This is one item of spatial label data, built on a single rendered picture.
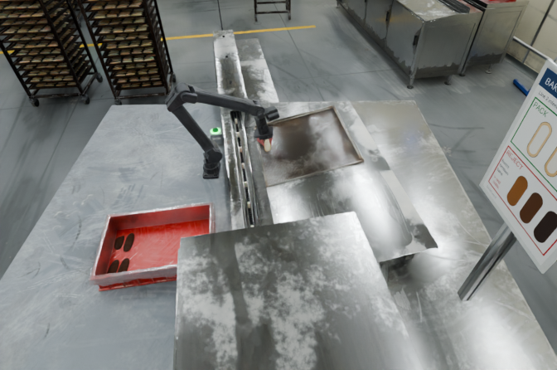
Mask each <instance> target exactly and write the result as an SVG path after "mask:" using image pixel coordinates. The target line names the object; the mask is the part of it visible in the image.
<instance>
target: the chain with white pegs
mask: <svg viewBox="0 0 557 370"><path fill-rule="evenodd" d="M217 2H218V8H219V14H220V5H219V0H217ZM220 24H221V30H222V31H223V26H222V21H221V15H220ZM234 115H235V126H236V132H237V137H238V143H239V149H240V156H241V157H240V160H241V165H242V171H243V177H244V183H245V193H246V195H247V196H246V199H249V192H248V187H247V181H246V176H245V165H244V160H243V154H242V148H241V143H240V132H239V131H238V130H239V128H238V122H237V117H236V111H234ZM246 190H247V191H246ZM247 205H248V211H250V212H249V215H251V216H249V221H250V222H251V223H250V227H254V224H252V223H253V218H252V213H251V207H250V202H249V200H247ZM250 219H252V220H250Z"/></svg>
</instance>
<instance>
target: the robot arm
mask: <svg viewBox="0 0 557 370"><path fill-rule="evenodd" d="M164 101H165V103H166V105H167V110H168V111H169V112H172V113H173V114H174V115H175V116H176V117H177V119H178V120H179V121H180V122H181V123H182V125H183V126H184V127H185V128H186V130H187V131H188V132H189V133H190V134H191V136H192V137H193V138H194V139H195V141H197V143H198V144H199V145H200V146H201V148H202V149H203V150H204V153H203V155H204V160H203V162H204V164H203V170H204V171H203V174H202V177H203V178H204V179H213V178H219V176H220V166H221V163H220V161H221V160H222V155H223V154H222V153H221V151H220V149H219V147H218V145H217V142H216V141H214V140H210V138H208V137H207V135H206V134H205V132H204V131H203V130H202V129H201V127H200V126H199V125H198V123H197V122H196V121H195V120H194V119H193V118H192V116H191V115H190V114H189V112H188V111H187V110H186V108H185V107H184V106H183V104H185V103H186V102H187V103H192V104H195V103H196V102H198V103H203V104H208V105H214V106H219V107H223V108H227V109H231V110H238V111H241V112H244V113H246V114H251V115H253V116H254V120H255V123H256V126H257V129H255V130H254V138H255V139H256V138H257V141H258V142H259V143H261V144H262V145H263V146H264V141H263V139H269V142H270V145H271V142H272V139H273V136H274V128H273V127H268V125H267V121H266V119H267V120H268V121H269V122H270V121H273V120H275V119H278V118H279V112H278V110H277V108H276V107H275V106H274V105H273V106H270V107H268V108H266V107H265V108H264V107H263V106H262V105H261V104H260V102H259V101H258V100H253V99H251V100H249V99H241V98H237V97H234V96H230V95H223V94H220V93H216V92H212V91H209V90H203V89H200V88H197V87H195V86H193V85H190V84H187V83H184V82H180V83H178V84H177V85H176V86H175V87H174V88H173V90H172V91H171V93H170V94H169V95H168V97H167V98H166V99H165V100H164ZM265 117H266V118H265Z"/></svg>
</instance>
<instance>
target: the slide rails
mask: <svg viewBox="0 0 557 370"><path fill-rule="evenodd" d="M236 115H237V120H238V125H239V131H240V142H241V147H242V152H243V158H244V163H245V173H246V178H247V184H248V189H249V199H250V205H251V211H252V216H253V221H254V226H259V223H258V217H257V212H256V207H255V202H254V193H253V188H252V183H251V178H250V173H249V164H248V159H247V153H246V148H245V140H244V135H243V129H242V124H241V119H240V112H239V111H238V110H237V111H236ZM230 117H231V123H232V129H233V135H234V142H235V154H236V160H237V167H238V173H239V180H240V191H241V197H242V203H243V210H244V216H245V228H248V227H250V224H249V213H248V207H247V201H246V196H245V185H244V179H243V173H242V167H241V160H240V151H239V145H238V139H237V133H236V127H235V117H234V111H231V112H230Z"/></svg>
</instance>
